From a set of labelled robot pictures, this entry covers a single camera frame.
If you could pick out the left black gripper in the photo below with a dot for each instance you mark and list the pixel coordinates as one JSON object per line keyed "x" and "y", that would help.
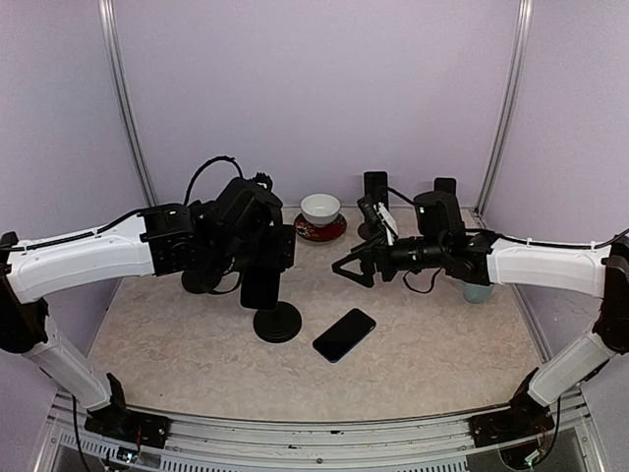
{"x": 281, "y": 249}

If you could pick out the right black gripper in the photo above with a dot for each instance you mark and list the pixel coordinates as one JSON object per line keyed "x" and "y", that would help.
{"x": 380, "y": 254}

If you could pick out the small round-base phone stand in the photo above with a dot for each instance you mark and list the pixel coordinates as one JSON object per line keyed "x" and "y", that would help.
{"x": 367, "y": 231}

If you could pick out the black phone white edge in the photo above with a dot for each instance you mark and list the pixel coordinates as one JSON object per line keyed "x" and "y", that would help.
{"x": 260, "y": 289}

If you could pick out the tall black phone stand front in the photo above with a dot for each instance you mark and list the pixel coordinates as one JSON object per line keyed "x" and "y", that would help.
{"x": 279, "y": 325}

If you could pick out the tall black phone stand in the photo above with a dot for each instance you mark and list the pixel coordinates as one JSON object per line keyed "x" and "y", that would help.
{"x": 198, "y": 283}
{"x": 279, "y": 325}

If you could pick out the black phone blue edge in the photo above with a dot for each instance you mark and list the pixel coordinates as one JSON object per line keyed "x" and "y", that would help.
{"x": 339, "y": 339}

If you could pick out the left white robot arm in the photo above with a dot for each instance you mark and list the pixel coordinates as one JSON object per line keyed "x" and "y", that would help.
{"x": 240, "y": 232}

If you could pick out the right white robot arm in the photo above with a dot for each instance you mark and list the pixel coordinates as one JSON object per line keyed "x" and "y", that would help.
{"x": 483, "y": 257}

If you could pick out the red patterned saucer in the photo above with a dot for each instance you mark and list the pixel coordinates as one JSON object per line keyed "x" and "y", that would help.
{"x": 320, "y": 234}

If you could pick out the white ceramic bowl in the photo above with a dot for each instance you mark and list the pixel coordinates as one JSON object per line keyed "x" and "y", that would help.
{"x": 320, "y": 209}

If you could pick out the light blue mug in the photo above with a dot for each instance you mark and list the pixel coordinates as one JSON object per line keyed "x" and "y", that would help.
{"x": 476, "y": 293}

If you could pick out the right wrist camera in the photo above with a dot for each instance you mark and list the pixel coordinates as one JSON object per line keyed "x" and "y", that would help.
{"x": 379, "y": 215}

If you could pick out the aluminium front rail frame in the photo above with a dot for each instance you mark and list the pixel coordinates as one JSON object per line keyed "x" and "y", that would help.
{"x": 201, "y": 443}

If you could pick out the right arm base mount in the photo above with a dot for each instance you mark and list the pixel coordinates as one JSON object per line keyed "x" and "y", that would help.
{"x": 511, "y": 424}

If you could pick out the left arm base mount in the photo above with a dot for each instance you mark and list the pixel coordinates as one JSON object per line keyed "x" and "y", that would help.
{"x": 130, "y": 426}

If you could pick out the right aluminium corner post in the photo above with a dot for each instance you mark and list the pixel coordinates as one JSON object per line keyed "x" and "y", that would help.
{"x": 508, "y": 105}

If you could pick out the aluminium corner post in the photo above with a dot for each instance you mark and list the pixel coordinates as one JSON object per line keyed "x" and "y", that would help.
{"x": 106, "y": 10}
{"x": 508, "y": 105}

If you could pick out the left aluminium corner post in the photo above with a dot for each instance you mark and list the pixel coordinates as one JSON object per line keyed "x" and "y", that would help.
{"x": 106, "y": 10}

